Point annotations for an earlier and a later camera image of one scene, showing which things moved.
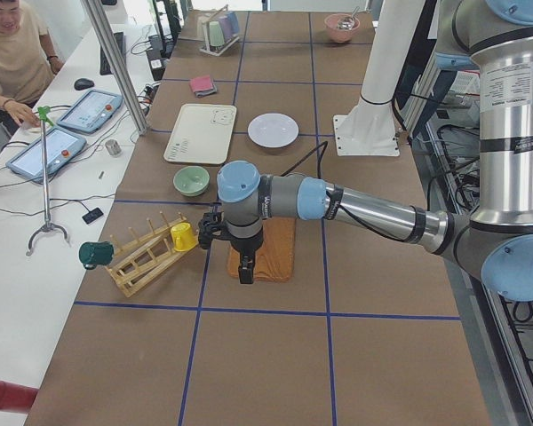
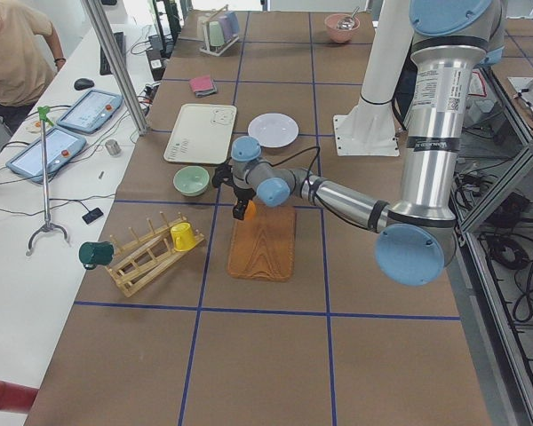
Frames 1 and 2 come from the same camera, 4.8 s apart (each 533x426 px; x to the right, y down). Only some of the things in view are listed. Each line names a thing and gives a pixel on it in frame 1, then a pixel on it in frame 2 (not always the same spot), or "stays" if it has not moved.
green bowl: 191,180 stays
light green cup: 216,36 stays
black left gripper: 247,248 → 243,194
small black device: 92,216 stays
